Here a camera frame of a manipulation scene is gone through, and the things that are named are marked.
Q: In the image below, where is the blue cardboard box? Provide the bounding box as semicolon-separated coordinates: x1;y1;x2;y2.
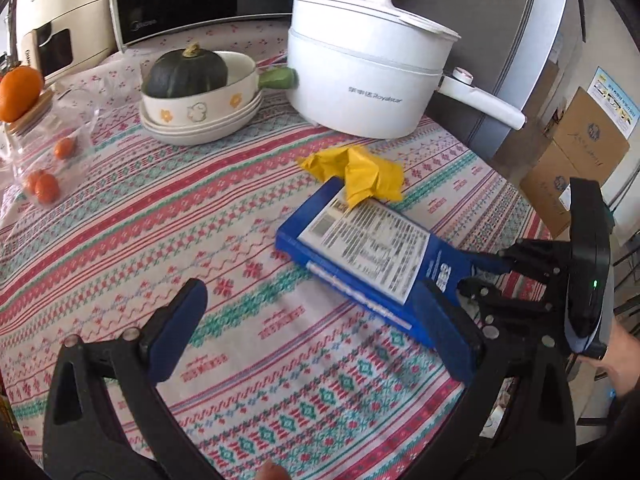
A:
276;177;474;349

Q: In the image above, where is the right hand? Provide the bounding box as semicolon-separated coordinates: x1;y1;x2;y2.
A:
578;320;640;396

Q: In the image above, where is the left hand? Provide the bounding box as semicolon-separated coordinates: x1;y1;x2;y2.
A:
255;460;291;480

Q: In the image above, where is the lower cardboard box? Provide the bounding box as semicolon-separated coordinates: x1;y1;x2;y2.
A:
520;142;578;238

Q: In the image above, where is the patterned red green tablecloth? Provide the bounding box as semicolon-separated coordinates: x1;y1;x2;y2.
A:
0;18;557;480

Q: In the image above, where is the upper cardboard box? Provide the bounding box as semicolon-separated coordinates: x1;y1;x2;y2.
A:
553;88;629;184

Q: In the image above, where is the yellow crumpled wrapper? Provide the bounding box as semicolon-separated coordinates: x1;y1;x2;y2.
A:
297;145;405;209

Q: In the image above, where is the white electric cooking pot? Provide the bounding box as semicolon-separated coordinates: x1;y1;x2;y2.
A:
288;0;526;140

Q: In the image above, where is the grey refrigerator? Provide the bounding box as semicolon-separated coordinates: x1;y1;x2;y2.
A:
369;0;573;162

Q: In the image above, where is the dark green pumpkin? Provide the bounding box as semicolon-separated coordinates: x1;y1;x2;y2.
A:
142;44;229;99

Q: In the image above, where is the large orange fruit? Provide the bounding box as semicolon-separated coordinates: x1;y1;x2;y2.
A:
0;65;43;122

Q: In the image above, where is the white bowl with green handle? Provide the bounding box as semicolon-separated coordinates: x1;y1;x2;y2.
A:
142;51;296;127

